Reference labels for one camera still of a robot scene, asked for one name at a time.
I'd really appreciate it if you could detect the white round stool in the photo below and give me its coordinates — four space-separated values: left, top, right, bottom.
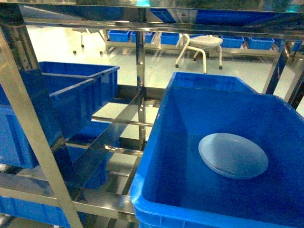
175 33 223 74

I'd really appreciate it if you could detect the blue bin right rear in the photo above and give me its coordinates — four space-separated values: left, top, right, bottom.
167 72 257 94

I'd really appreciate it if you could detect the light blue oval tray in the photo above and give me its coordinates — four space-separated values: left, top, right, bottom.
198 133 269 180

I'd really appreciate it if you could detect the blue bin left rear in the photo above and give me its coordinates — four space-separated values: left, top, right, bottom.
39 61 120 110

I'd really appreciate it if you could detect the blue target bin right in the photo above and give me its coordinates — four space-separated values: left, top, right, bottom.
130 86 304 228

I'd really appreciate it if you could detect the blue bin left front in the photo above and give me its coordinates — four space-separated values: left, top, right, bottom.
0 70 97 169

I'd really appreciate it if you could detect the steel wheeled shelf rack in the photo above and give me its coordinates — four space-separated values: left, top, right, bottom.
0 0 304 228

